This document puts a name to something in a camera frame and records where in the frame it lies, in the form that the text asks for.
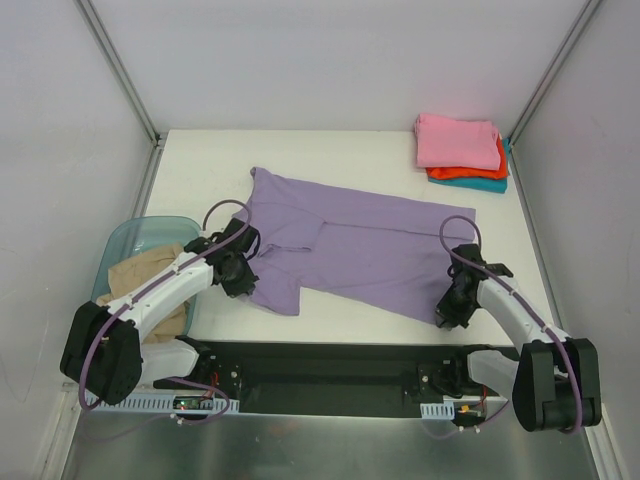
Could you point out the beige t shirt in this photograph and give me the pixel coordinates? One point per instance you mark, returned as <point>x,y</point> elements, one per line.
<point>133,272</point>

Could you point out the right white cable duct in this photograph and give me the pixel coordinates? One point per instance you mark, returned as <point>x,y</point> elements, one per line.
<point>444,411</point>

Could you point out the left aluminium frame post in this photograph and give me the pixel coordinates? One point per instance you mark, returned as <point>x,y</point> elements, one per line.
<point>107,47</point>

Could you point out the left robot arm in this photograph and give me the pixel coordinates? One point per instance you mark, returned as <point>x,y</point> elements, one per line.
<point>106,352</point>

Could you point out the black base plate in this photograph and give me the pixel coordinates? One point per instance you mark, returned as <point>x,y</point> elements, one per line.
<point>354,380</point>

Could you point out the left white cable duct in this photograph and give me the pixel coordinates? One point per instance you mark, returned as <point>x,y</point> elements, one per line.
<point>170,403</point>

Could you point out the purple t shirt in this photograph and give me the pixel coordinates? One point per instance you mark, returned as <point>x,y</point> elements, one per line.
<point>385,251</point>

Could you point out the white cable duct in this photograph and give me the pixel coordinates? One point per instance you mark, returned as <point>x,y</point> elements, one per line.
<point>170,403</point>
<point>444,411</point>

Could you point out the aluminium frame post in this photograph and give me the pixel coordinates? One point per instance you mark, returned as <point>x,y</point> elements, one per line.
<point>107,47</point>
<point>569,42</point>

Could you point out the teal folded t shirt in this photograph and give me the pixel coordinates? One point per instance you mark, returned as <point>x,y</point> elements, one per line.
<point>493,186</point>

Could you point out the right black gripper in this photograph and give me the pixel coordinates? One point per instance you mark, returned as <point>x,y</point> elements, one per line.
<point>451,314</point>

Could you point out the translucent blue plastic bin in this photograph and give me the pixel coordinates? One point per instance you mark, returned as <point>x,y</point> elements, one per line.
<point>137,236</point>

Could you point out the orange folded t shirt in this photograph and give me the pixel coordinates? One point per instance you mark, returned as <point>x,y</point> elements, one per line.
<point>450,173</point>

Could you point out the pink folded t shirt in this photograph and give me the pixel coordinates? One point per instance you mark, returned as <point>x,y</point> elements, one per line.
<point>444,142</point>

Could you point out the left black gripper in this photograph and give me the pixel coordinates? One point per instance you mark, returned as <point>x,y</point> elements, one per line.
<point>245,282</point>

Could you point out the right aluminium frame post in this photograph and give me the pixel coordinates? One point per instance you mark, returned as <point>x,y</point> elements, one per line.
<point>569,42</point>

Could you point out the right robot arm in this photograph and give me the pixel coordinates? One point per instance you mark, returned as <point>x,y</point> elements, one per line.
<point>553,384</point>

